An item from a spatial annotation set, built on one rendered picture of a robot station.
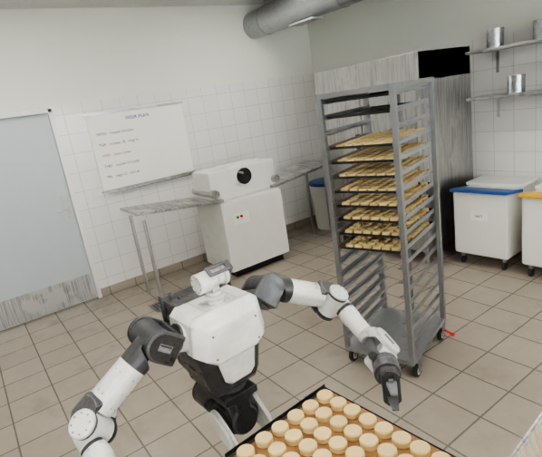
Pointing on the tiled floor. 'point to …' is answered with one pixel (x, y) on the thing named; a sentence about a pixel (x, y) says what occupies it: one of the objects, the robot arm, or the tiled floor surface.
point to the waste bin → (320, 203)
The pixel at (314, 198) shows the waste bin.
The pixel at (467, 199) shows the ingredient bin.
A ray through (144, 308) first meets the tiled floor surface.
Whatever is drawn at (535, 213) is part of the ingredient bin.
